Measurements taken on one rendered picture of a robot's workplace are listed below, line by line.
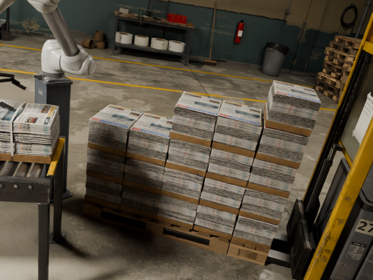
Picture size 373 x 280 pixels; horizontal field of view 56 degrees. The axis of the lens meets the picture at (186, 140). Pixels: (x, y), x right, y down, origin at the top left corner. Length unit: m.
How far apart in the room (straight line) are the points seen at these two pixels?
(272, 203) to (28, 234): 1.73
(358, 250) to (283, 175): 0.66
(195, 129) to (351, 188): 1.01
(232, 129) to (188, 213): 0.74
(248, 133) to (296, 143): 0.30
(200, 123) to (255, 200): 0.66
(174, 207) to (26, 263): 1.03
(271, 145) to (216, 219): 0.69
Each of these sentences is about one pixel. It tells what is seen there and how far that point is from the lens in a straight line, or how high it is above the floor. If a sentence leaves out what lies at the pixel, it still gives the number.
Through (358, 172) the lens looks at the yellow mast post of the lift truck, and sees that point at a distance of 2.25.
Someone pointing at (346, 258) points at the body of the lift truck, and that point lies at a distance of 2.63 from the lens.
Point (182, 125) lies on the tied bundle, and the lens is 2.32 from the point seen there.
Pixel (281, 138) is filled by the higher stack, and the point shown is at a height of 1.01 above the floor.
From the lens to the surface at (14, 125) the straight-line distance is 1.94.
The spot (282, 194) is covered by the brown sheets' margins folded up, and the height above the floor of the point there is 0.63.
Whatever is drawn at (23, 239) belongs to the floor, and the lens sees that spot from 2.77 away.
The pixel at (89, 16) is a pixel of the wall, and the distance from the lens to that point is 8.98.
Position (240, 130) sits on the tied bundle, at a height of 1.00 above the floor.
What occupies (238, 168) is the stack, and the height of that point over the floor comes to 0.73.
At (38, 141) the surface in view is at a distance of 1.95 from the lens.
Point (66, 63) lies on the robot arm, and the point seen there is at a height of 1.17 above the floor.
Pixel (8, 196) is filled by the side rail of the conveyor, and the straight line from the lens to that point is 1.93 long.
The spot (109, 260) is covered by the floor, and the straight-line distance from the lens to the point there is 2.59.
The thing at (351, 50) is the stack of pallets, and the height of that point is 1.10.
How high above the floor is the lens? 1.81
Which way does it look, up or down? 24 degrees down
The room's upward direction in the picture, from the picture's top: 11 degrees clockwise
